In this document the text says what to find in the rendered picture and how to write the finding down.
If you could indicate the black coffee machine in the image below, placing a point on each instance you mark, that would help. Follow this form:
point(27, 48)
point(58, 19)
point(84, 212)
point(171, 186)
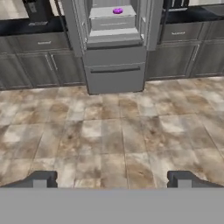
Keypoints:
point(38, 11)

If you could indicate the grey freezer drawer front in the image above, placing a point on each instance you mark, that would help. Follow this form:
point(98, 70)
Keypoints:
point(115, 81)

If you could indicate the grey fridge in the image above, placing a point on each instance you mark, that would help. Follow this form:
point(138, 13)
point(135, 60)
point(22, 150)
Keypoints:
point(115, 43)

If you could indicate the black toaster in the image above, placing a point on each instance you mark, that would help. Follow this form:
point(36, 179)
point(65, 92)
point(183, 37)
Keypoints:
point(178, 4)

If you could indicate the purple donut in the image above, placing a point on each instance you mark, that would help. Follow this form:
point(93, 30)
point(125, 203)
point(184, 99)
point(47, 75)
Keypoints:
point(117, 11)

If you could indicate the grey fridge door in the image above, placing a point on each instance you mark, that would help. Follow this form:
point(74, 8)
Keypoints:
point(73, 26)
point(154, 23)

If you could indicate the grey cupboard run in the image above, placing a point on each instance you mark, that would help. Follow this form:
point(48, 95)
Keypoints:
point(38, 64)
point(180, 55)

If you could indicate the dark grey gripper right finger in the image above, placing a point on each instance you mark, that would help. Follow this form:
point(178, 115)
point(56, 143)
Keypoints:
point(180, 178)

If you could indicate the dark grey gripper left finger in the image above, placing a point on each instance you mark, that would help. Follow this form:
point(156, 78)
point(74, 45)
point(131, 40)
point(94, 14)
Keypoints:
point(43, 178)

